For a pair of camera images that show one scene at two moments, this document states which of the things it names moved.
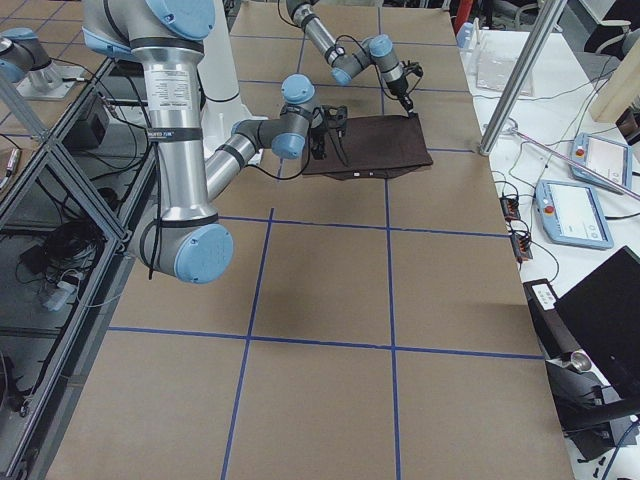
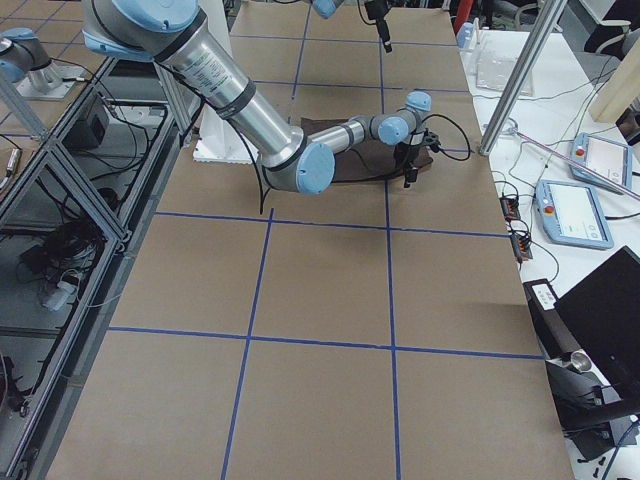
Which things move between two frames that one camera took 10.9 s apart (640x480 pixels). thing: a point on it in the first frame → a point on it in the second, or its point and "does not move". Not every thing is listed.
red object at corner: [462, 14] does not move
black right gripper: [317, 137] → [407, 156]
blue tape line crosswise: [325, 344] does not move
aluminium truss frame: [66, 204] does not move
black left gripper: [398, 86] → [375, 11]
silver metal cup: [581, 360] does not move
